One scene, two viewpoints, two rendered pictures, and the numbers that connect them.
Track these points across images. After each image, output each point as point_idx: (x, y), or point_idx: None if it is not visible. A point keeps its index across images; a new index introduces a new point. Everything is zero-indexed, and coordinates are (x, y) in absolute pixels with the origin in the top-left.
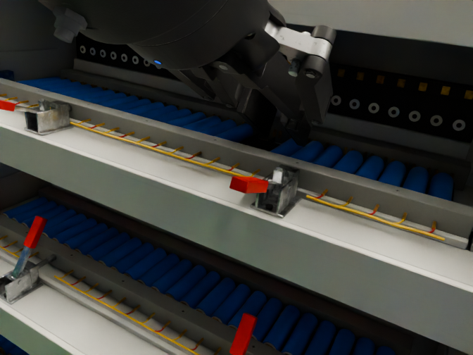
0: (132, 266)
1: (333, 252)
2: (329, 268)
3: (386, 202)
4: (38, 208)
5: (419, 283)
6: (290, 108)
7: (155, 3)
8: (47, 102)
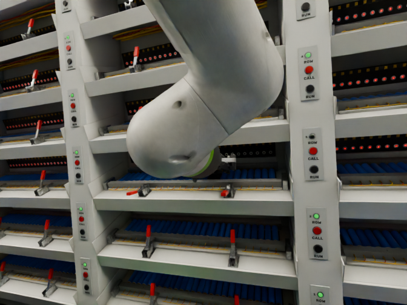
0: (183, 230)
1: (250, 203)
2: (250, 207)
3: (258, 184)
4: (135, 224)
5: (273, 203)
6: (226, 169)
7: (210, 172)
8: (143, 186)
